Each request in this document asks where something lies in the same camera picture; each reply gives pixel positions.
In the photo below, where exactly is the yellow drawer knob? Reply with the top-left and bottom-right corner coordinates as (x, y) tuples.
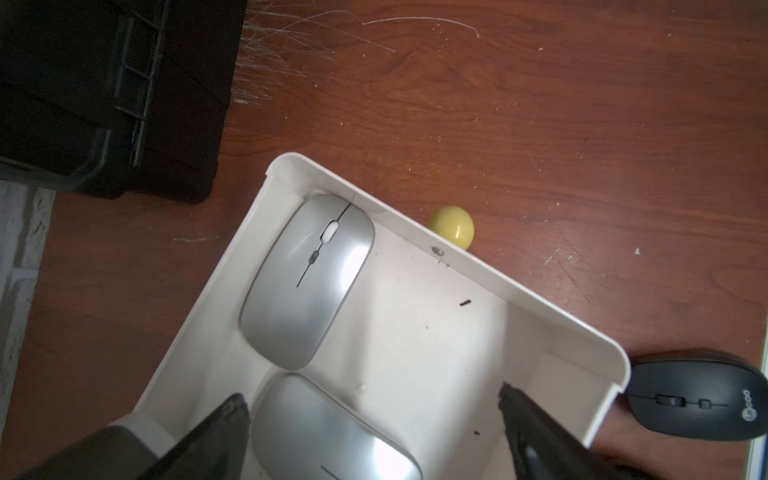
(428, 205), (475, 250)

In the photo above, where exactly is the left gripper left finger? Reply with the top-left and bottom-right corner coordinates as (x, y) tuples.
(139, 393), (250, 480)

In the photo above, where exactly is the silver computer mouse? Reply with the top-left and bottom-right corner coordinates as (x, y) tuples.
(250, 373), (423, 479)
(239, 195), (375, 370)

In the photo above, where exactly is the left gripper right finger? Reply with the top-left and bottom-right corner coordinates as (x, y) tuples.
(498, 383), (652, 479)

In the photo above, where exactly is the black plastic toolbox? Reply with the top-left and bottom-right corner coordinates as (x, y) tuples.
(1, 1), (246, 204)

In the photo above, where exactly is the black computer mouse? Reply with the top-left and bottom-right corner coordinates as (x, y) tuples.
(624, 350), (767, 441)

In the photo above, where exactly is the three-drawer storage box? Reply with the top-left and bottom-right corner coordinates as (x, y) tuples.
(11, 151), (632, 480)

